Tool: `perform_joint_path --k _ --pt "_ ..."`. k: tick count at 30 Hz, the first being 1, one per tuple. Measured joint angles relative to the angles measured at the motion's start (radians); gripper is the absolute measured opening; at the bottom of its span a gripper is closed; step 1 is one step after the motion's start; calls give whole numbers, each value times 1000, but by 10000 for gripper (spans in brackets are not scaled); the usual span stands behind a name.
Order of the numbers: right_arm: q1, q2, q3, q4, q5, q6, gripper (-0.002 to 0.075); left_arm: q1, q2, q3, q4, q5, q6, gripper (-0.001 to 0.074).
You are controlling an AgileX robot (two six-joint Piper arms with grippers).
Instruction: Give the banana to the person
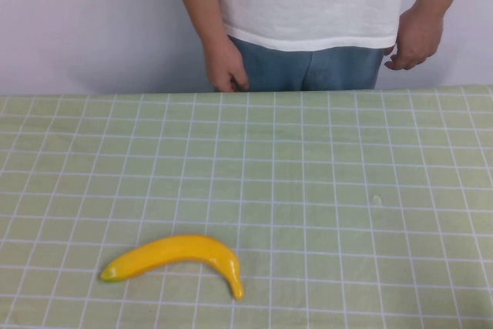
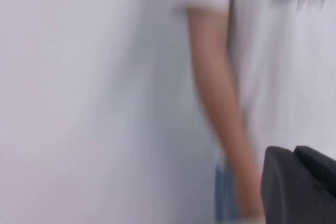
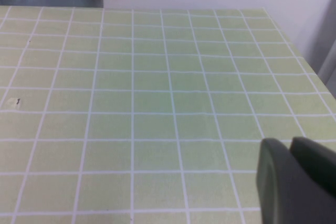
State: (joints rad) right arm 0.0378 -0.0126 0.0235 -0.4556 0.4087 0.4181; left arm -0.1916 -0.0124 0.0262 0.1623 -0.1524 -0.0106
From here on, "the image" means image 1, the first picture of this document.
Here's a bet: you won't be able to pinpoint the person's right hand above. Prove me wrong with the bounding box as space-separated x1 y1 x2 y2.
202 35 250 94

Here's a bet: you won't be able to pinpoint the person's left hand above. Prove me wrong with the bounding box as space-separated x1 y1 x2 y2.
384 8 445 72

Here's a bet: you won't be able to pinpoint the yellow plastic banana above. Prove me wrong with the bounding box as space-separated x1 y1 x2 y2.
100 233 245 300

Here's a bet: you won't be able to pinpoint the blue trousers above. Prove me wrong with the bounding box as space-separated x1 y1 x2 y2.
226 35 387 93

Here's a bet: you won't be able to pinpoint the green checked tablecloth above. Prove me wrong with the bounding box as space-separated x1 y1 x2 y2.
0 84 493 329

